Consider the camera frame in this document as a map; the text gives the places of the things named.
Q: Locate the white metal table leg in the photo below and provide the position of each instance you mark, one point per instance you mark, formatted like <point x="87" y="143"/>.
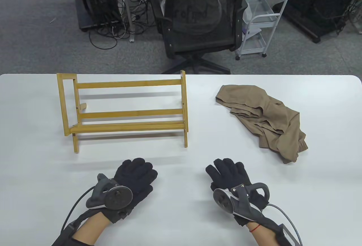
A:
<point x="129" y="16"/>

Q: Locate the person's left forearm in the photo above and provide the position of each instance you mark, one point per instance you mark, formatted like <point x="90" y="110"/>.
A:
<point x="90" y="230"/>

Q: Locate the grey hand controller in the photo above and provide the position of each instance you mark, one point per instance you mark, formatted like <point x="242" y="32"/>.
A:
<point x="223" y="199"/>
<point x="117" y="198"/>

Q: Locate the person's right hand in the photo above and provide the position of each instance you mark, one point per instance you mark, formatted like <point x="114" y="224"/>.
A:
<point x="232" y="172"/>

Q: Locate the person's left hand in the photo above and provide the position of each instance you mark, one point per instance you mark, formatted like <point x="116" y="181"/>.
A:
<point x="135" y="175"/>

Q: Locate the grey left hand controller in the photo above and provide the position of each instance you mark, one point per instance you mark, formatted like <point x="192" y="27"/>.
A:
<point x="117" y="198"/>

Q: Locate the black mesh office chair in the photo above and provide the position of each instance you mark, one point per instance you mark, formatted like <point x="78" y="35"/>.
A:
<point x="198" y="42"/>

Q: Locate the person's right forearm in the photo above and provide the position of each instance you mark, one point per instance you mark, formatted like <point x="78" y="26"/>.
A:
<point x="261" y="236"/>

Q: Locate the grey right hand controller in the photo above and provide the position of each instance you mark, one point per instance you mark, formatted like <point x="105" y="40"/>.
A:
<point x="223" y="199"/>

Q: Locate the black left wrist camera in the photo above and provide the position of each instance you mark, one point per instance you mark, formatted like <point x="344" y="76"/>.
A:
<point x="120" y="215"/>

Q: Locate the tan shorts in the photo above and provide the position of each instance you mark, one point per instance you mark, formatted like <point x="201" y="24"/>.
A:
<point x="263" y="110"/>

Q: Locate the wooden book rack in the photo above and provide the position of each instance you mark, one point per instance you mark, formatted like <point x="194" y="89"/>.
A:
<point x="127" y="84"/>

